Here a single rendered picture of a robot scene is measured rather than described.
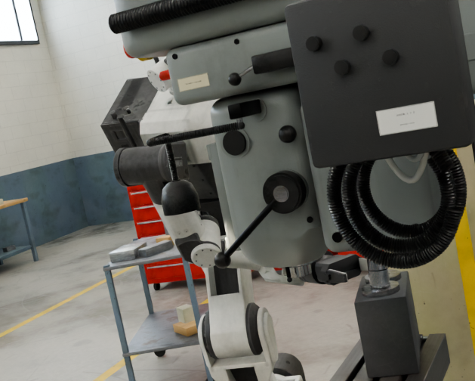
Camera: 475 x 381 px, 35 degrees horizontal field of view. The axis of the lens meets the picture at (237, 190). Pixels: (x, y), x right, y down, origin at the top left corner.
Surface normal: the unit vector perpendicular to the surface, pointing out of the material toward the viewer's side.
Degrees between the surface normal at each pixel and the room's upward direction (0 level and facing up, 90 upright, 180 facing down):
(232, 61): 90
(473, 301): 90
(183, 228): 120
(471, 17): 90
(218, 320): 60
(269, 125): 90
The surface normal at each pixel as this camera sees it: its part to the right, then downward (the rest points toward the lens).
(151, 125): -0.39, -0.07
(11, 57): 0.89, -0.12
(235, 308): -0.30, -0.34
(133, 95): -0.30, -0.71
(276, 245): -0.28, 0.62
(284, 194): -0.41, 0.19
